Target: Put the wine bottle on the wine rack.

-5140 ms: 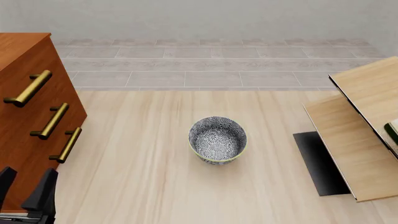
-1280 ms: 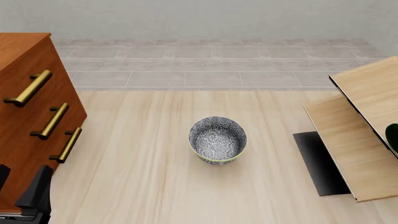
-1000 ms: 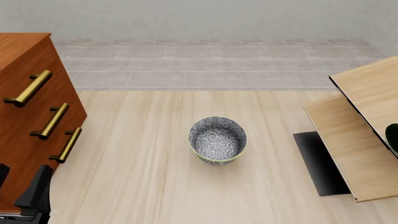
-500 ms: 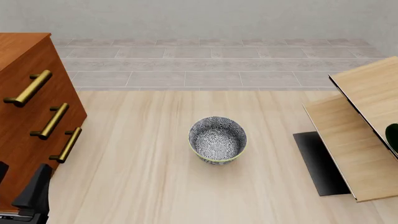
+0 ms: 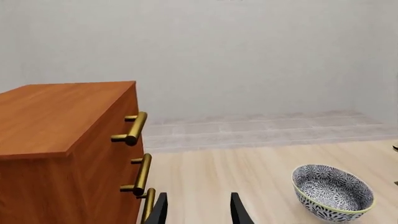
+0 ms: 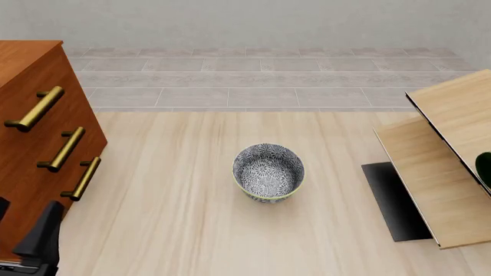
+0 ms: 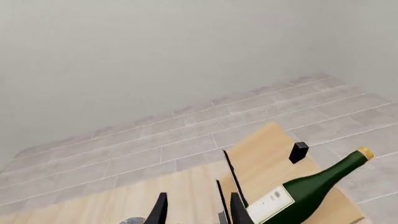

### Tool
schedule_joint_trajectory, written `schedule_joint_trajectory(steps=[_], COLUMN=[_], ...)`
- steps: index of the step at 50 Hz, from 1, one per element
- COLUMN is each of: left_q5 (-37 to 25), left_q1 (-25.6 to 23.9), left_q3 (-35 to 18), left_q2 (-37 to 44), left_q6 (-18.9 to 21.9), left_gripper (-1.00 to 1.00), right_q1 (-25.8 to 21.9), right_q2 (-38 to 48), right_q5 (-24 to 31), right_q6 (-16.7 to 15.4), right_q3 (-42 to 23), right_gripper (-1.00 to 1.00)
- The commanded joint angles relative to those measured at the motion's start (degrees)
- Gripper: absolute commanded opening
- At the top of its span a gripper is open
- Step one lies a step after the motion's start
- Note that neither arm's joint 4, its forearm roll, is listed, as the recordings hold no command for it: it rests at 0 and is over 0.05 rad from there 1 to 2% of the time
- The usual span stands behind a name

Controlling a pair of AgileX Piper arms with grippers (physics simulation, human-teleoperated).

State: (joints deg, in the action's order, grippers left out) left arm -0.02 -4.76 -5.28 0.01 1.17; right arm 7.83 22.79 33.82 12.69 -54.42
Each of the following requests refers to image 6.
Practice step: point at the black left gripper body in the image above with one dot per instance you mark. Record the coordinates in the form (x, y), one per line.
(27, 268)

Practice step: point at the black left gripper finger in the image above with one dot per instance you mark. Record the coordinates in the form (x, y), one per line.
(3, 210)
(42, 233)

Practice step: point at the pale wooden wine rack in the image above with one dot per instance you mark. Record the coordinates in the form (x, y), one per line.
(429, 172)

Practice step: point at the dark green wine bottle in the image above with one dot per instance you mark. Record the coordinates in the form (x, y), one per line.
(485, 169)

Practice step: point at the orange-brown wooden cabinet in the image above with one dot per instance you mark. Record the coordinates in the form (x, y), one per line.
(34, 178)

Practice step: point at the patterned grey-white bowl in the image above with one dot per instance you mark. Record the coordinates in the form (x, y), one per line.
(267, 175)

